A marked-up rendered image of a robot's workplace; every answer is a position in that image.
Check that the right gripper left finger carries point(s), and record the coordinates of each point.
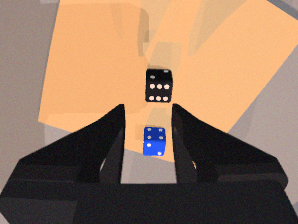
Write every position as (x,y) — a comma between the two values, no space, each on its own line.
(79,155)

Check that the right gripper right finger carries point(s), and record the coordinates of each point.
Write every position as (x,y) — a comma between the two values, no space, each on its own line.
(218,156)

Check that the black die with white pips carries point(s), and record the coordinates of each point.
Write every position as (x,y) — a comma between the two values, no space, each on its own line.
(159,85)

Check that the blue die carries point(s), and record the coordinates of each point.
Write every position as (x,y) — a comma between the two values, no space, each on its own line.
(154,141)

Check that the orange flat mat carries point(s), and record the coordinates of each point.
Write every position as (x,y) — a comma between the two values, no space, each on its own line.
(221,53)

